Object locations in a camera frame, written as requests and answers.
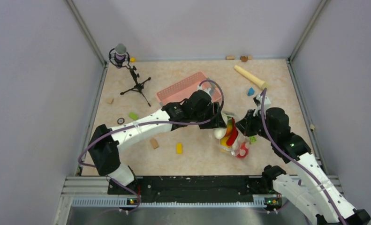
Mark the green orange mango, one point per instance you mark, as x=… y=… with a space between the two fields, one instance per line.
x=230 y=125

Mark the clear dotted zip top bag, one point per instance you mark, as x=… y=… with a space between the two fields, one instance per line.
x=234 y=149

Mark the yellow mango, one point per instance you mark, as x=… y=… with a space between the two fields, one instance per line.
x=223 y=142

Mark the white radish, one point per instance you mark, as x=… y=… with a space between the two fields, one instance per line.
x=221 y=131

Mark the beige wooden rolling pin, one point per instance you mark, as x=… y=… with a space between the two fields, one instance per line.
x=258 y=82

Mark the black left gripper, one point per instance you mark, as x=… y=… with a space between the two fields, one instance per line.
x=216 y=121

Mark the brown wooden block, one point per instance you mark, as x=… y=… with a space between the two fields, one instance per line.
x=154 y=143

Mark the light wooden block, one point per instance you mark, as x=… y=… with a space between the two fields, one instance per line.
x=110 y=100

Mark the yellow toy block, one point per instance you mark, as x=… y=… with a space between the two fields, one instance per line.
x=179 y=148

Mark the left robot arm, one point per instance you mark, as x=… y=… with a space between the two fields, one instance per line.
x=106 y=143

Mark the red chili pepper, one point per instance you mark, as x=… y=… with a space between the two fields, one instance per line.
x=233 y=135

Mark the red apple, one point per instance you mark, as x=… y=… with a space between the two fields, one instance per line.
x=243 y=151

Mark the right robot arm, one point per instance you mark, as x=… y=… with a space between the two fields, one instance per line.
x=320 y=201

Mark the brown piece at back wall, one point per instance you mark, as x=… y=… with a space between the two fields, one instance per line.
x=246 y=58

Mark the microphone on black tripod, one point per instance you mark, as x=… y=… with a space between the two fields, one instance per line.
x=120 y=58

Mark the blue toy block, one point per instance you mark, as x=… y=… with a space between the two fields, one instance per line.
x=250 y=92

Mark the small round token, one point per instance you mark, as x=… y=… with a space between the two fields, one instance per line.
x=120 y=121

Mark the pink plastic basket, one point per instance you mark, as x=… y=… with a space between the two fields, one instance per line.
x=184 y=89

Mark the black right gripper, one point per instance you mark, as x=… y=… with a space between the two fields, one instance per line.
x=245 y=124

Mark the green toy brick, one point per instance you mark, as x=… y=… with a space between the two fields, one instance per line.
x=252 y=139

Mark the green rectangular block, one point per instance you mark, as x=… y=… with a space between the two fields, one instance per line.
x=133 y=116

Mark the cork at back wall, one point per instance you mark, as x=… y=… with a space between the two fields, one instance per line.
x=230 y=57

